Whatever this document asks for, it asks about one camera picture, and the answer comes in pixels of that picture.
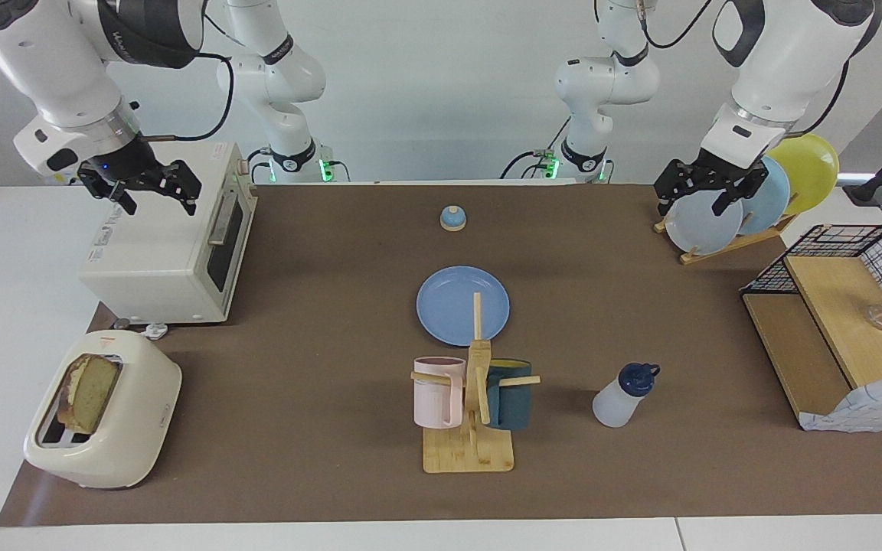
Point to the pink ribbed mug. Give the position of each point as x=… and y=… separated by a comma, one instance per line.
x=435, y=398

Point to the blue round plate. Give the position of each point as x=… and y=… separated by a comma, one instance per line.
x=449, y=306

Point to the white toaster oven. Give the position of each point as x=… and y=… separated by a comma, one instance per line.
x=150, y=252

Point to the wooden plate rack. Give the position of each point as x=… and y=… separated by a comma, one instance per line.
x=724, y=249

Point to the dark teal mug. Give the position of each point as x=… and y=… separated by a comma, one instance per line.
x=514, y=402

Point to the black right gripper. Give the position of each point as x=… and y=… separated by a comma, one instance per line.
x=125, y=164

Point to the wooden shelf box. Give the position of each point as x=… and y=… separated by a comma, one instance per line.
x=839, y=314

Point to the white power plug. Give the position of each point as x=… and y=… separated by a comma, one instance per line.
x=155, y=330

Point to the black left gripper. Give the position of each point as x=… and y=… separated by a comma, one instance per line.
x=717, y=170

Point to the wooden mug tree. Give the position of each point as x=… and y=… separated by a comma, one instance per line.
x=468, y=455

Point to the slice of bread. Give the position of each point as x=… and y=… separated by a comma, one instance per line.
x=93, y=390

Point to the seasoning bottle navy cap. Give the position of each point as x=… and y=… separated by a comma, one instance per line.
x=617, y=402

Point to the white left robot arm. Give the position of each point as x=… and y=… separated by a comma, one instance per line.
x=778, y=61

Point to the brown table mat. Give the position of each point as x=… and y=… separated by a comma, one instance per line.
x=295, y=428

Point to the yellow plate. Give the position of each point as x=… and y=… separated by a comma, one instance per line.
x=812, y=164

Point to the pale grey plate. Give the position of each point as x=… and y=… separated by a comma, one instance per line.
x=705, y=229

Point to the cream two-slot toaster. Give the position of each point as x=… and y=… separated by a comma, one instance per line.
x=119, y=428

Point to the light blue plate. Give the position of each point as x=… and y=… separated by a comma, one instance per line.
x=770, y=199

